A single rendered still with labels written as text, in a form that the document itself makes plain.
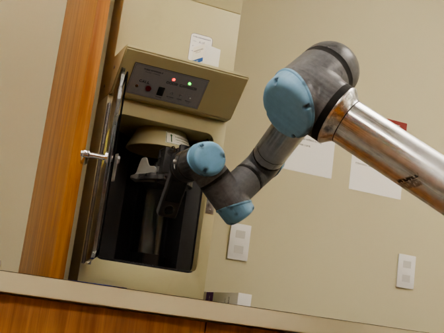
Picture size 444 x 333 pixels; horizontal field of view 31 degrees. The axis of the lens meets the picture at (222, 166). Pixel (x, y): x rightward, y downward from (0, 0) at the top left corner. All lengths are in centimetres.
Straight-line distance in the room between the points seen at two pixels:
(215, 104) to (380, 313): 107
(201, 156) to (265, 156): 15
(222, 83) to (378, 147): 70
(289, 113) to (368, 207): 138
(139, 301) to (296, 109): 53
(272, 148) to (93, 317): 51
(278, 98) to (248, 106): 118
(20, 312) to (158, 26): 84
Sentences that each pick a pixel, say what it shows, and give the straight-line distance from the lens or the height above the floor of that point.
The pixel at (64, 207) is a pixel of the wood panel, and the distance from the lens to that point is 183.
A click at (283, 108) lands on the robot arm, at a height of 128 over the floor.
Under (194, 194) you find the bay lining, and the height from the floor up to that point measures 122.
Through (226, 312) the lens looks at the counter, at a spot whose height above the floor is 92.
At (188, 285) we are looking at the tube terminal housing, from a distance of 199.
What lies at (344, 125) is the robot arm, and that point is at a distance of 140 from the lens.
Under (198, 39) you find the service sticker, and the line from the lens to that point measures 210.
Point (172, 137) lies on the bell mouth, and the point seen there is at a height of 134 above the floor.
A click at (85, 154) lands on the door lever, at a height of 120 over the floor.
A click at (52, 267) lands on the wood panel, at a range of 181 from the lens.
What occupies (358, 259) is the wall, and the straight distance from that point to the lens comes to 272.
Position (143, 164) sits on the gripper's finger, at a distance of 196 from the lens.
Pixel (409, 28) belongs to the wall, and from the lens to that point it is 300.
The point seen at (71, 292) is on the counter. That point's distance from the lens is 161.
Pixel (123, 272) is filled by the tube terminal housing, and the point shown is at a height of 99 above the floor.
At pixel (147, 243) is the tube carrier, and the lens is 201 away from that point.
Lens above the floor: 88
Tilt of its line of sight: 12 degrees up
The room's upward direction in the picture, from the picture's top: 8 degrees clockwise
